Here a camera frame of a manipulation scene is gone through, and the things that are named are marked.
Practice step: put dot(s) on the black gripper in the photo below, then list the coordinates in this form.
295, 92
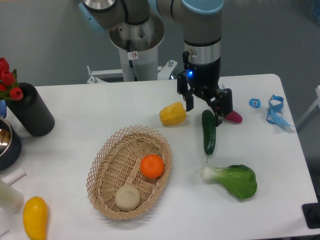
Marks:
202, 80

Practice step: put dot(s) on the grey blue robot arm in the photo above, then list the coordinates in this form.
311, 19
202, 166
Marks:
201, 21

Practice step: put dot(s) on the yellow bell pepper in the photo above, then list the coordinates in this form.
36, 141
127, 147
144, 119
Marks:
173, 114

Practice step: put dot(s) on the green cucumber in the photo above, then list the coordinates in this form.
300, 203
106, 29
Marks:
209, 131

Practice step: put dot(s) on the magenta red vegetable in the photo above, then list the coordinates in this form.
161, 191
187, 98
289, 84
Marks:
234, 118

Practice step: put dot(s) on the blue tape roll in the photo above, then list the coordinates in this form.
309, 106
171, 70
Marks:
255, 103

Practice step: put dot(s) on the orange tangerine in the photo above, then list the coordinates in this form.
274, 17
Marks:
152, 166

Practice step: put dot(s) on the green bok choy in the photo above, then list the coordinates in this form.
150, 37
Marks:
238, 180

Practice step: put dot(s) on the woven wicker basket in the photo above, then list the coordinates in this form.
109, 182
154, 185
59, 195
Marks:
118, 164

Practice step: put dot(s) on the beige round bun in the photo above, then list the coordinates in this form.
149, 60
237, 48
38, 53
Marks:
127, 198

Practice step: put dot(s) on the black device at edge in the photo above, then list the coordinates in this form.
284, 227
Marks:
311, 212

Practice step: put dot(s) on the black cylindrical vase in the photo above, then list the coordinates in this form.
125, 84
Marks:
32, 112

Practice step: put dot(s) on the red tulip flowers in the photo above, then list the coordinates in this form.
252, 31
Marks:
9, 86

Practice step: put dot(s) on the small white box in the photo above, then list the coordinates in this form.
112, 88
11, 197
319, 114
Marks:
14, 176

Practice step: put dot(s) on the dark metal bowl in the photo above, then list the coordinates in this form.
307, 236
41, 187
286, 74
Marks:
10, 144

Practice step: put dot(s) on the yellow mango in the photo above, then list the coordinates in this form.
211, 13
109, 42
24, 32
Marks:
35, 217

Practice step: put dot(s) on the white cylinder bottle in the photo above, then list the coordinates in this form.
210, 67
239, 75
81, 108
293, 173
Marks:
10, 199

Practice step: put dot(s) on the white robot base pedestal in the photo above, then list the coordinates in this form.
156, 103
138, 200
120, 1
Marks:
138, 52

